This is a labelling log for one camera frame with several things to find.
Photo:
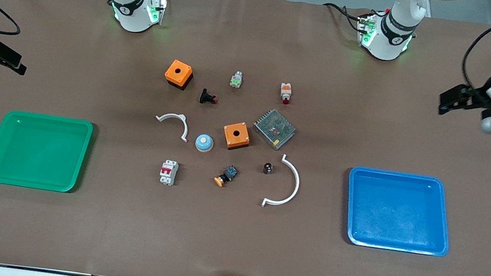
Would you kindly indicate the small white curved clip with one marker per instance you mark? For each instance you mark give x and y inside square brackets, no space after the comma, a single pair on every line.
[182,120]

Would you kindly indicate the orange box with black base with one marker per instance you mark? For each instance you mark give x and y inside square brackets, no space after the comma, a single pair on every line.
[177,73]

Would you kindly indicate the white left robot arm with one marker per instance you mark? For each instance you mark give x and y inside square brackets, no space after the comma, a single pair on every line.
[388,43]

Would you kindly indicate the green white switch module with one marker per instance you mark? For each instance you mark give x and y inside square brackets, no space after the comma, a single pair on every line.
[236,79]

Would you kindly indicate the large white curved clip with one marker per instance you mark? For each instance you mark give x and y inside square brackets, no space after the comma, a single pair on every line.
[297,182]

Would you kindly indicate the white orange red switch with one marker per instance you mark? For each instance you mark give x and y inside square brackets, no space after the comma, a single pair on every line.
[285,92]

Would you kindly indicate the white red circuit breaker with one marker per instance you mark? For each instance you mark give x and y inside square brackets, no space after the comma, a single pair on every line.
[168,172]

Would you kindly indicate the metal mesh power supply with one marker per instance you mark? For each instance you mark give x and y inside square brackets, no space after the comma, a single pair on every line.
[274,128]

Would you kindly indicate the blue plastic tray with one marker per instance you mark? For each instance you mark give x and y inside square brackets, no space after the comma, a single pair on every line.
[398,213]

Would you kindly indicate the brown table mat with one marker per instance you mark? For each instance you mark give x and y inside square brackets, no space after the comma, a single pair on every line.
[232,244]

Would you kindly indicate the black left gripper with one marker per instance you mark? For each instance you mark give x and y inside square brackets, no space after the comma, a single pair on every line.
[474,97]

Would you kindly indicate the green plastic tray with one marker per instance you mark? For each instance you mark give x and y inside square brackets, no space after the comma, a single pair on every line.
[38,150]

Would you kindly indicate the orange button box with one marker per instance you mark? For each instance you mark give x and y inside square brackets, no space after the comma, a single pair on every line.
[236,134]

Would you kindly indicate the black red push button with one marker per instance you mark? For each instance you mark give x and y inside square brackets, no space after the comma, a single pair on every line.
[206,96]

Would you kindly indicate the orange head blue button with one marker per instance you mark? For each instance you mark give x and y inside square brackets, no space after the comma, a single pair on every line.
[228,175]

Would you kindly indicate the small black capacitor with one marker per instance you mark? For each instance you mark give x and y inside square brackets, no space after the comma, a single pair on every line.
[268,168]

